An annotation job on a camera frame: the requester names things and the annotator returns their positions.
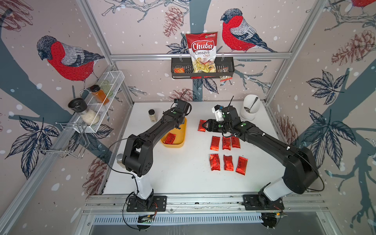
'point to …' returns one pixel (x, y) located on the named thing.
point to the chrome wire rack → (65, 139)
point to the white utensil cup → (251, 104)
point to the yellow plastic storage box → (180, 137)
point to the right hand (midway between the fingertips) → (204, 124)
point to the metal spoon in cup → (248, 109)
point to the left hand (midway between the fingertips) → (178, 114)
